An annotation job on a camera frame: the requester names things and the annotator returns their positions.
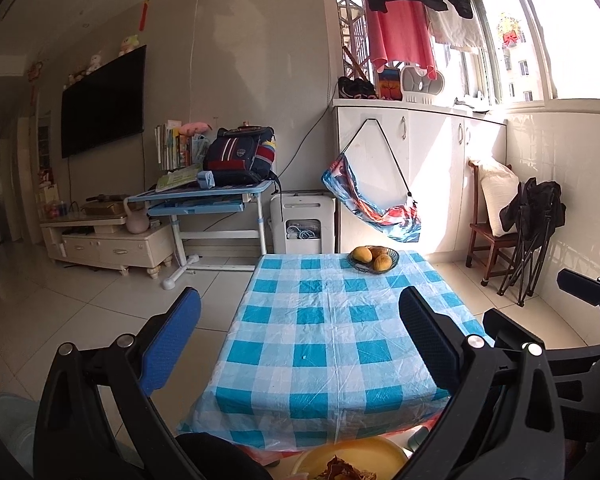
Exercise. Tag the dark blue backpack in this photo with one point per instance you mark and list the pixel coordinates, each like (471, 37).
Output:
(237, 157)

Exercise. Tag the cream television cabinet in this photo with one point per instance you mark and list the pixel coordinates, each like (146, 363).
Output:
(110, 250)

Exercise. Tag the red hanging garment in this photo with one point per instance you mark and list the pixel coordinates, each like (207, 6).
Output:
(400, 35)

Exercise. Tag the black television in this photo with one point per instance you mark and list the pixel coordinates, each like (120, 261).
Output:
(105, 105)

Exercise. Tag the dark fruit bowl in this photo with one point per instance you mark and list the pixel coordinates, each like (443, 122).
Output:
(392, 260)

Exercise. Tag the yellow mango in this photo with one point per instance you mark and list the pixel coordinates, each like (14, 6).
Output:
(362, 255)
(382, 262)

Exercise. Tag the blue study desk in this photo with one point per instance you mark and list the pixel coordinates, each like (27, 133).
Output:
(205, 197)

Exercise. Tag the person's dark trousers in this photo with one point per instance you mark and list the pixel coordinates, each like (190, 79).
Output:
(220, 457)

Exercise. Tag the colourful box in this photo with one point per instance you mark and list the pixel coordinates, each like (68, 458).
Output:
(390, 85)

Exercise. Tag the pale hanging garment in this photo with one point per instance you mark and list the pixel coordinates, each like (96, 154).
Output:
(455, 30)

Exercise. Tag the white pillow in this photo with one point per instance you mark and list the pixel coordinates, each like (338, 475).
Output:
(497, 195)

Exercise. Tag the pink plush toy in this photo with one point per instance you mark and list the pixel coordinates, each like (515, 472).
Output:
(195, 127)

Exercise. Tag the colourful hanging bag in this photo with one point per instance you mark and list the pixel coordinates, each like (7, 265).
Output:
(370, 205)

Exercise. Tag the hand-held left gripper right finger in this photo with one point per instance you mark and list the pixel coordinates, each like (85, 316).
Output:
(430, 340)

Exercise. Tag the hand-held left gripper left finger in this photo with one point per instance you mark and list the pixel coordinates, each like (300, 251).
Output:
(172, 340)

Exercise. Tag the black shoes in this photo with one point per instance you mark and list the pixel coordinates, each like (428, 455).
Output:
(357, 89)

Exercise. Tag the white plastic seat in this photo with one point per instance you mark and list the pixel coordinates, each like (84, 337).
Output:
(422, 85)

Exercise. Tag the blue checked tablecloth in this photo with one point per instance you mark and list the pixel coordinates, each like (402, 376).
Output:
(320, 340)

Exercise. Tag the folded black chair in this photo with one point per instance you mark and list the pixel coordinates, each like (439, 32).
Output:
(535, 210)

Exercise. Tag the pink kettlebell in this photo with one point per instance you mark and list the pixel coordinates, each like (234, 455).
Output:
(137, 220)

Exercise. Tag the green booklet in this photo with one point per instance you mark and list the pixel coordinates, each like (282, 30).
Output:
(177, 180)

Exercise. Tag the row of books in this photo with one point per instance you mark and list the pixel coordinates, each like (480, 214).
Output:
(172, 150)

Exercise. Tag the brown tray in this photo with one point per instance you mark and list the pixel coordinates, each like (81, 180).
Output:
(105, 206)

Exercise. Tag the brownish mango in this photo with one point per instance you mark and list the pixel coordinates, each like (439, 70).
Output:
(379, 251)

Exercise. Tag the white cabinet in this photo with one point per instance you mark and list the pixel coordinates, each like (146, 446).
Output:
(430, 160)

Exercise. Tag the window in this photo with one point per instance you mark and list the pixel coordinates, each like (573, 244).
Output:
(570, 35)

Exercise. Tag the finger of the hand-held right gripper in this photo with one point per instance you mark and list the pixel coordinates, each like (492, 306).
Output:
(580, 282)
(505, 327)

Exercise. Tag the white floor appliance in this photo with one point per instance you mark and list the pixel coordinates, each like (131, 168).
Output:
(302, 210)

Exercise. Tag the yellow green plush toy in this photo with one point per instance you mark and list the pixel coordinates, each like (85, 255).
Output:
(129, 46)

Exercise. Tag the wooden chair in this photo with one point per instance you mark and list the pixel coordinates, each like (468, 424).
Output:
(482, 247)

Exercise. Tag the red window ornament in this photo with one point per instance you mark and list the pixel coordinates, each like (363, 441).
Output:
(510, 35)

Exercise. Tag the yellow bin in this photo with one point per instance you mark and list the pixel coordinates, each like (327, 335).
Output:
(380, 452)

